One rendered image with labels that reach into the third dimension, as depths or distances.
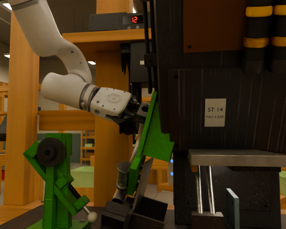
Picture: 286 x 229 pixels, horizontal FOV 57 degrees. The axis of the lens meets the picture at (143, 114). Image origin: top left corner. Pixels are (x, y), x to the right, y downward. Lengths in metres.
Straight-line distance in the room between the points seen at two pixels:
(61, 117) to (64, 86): 0.43
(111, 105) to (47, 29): 0.26
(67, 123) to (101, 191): 0.34
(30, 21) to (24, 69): 0.50
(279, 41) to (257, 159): 0.22
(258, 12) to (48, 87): 0.58
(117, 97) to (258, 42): 0.42
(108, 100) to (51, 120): 0.52
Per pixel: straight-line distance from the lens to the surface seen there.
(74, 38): 1.04
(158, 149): 0.66
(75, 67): 0.88
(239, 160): 0.48
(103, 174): 1.07
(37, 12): 0.76
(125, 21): 1.04
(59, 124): 1.23
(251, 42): 0.54
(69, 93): 0.80
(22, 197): 1.23
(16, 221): 0.96
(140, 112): 0.75
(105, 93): 0.80
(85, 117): 1.18
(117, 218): 0.69
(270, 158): 0.49
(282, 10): 0.55
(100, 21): 1.08
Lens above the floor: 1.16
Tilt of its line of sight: 5 degrees up
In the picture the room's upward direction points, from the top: straight up
